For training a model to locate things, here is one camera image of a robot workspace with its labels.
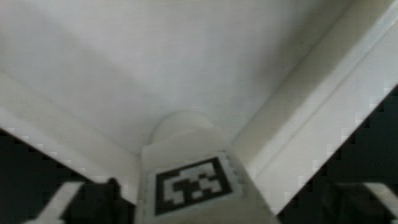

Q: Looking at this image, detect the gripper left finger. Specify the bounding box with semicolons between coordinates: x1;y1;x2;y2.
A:
24;178;134;224

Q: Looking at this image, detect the white table leg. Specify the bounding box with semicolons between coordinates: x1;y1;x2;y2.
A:
136;111;281;224

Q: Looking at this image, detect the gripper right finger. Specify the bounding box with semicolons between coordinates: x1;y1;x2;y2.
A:
322;182;398;224

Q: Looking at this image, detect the white square table top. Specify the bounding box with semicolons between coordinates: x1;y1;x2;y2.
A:
0;0;398;208

